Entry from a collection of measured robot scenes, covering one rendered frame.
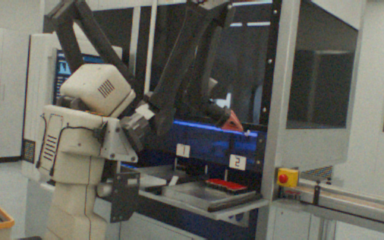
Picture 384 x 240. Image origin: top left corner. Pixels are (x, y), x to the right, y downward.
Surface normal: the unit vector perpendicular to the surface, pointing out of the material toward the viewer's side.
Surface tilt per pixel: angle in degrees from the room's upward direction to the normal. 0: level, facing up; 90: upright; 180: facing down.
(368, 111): 90
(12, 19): 90
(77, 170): 90
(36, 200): 90
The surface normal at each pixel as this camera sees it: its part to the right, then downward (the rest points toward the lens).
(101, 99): 0.65, 0.12
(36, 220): -0.64, 0.00
